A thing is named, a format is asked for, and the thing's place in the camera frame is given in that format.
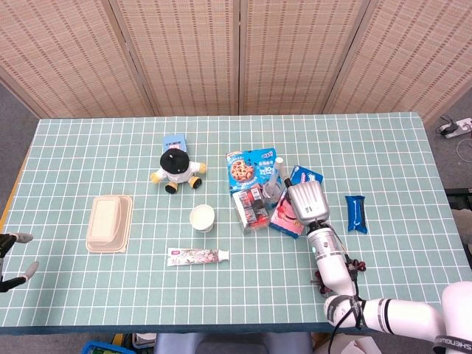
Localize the white round-headed plastic bottle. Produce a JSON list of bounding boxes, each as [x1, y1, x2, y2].
[[265, 157, 285, 202]]

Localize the black power plug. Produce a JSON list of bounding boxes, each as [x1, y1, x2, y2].
[[437, 114, 458, 136]]

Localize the pink and blue Oreo box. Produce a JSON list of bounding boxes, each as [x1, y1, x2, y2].
[[268, 164, 325, 240]]

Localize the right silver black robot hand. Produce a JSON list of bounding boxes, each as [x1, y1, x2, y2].
[[282, 178, 331, 226]]

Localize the thin white cable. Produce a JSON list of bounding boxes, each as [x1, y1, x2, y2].
[[456, 138, 472, 163]]

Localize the white power strip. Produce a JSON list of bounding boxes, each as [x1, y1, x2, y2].
[[444, 117, 472, 139]]

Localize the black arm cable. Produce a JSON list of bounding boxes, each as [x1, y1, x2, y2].
[[327, 235, 368, 354]]

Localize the beige crumpled bag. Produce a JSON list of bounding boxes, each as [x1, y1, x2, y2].
[[450, 201, 472, 255]]

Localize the black equipment case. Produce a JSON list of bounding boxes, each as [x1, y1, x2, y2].
[[445, 187, 472, 211]]

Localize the white paper cup floral print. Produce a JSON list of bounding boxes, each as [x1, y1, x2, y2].
[[189, 204, 215, 234]]

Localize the blue plastic crate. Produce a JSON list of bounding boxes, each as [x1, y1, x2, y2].
[[80, 339, 137, 354]]

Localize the clear plastic box red items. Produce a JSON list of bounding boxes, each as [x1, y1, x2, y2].
[[232, 186, 272, 236]]

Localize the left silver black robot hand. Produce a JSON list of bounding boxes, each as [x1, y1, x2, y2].
[[0, 232, 41, 294]]

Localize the blue Oreo snack packet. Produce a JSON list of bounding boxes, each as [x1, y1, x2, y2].
[[344, 195, 369, 235]]

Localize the black-headed plush toy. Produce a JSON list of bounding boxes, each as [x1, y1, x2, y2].
[[150, 148, 207, 195]]

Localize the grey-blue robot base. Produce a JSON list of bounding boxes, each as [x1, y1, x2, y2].
[[153, 331, 314, 354]]

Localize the small white box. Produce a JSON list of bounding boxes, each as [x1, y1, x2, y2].
[[131, 333, 158, 350]]

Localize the brown cardboard box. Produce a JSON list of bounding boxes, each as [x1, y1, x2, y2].
[[313, 333, 383, 354]]

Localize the blue chocolate chip cookie box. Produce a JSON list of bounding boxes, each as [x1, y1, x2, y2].
[[226, 147, 278, 195]]

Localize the green checked tablecloth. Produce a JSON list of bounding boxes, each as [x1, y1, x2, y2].
[[0, 112, 472, 336]]

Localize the floral toothpaste tube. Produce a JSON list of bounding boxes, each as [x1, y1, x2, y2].
[[167, 247, 230, 267]]

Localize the beige lidded takeaway container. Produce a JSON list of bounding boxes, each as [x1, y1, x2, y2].
[[85, 195, 133, 254]]

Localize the dark red grape bunch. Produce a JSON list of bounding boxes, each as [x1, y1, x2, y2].
[[313, 260, 367, 296]]

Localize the bamboo folding screen panel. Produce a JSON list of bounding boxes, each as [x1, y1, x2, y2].
[[0, 0, 156, 119], [239, 0, 372, 115], [324, 0, 472, 125], [109, 0, 240, 117]]

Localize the small light blue carton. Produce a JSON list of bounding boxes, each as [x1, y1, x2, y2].
[[162, 134, 187, 154]]

